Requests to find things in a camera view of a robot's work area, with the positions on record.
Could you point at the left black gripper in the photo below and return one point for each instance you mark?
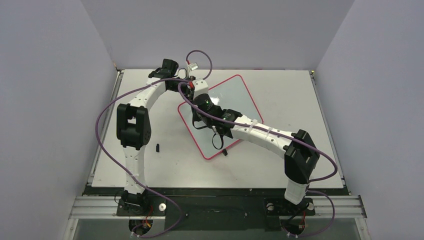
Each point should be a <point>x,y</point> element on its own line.
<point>188,93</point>

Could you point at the red framed whiteboard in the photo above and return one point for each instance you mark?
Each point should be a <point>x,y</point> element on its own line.
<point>231,93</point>

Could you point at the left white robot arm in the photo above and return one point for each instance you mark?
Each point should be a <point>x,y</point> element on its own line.
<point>133,130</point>

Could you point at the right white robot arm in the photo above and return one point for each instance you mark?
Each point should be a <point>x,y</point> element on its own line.
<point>295,148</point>

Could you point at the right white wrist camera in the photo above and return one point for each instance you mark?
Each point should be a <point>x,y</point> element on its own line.
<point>200,86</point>

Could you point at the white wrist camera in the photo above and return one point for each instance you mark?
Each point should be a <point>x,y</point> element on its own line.
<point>191,66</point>
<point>200,86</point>

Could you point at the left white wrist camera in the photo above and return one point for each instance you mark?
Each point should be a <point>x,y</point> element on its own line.
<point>191,66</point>

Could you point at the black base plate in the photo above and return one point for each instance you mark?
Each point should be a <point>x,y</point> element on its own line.
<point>294,222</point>

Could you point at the aluminium frame rail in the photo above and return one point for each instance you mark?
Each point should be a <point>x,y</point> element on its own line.
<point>106,207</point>

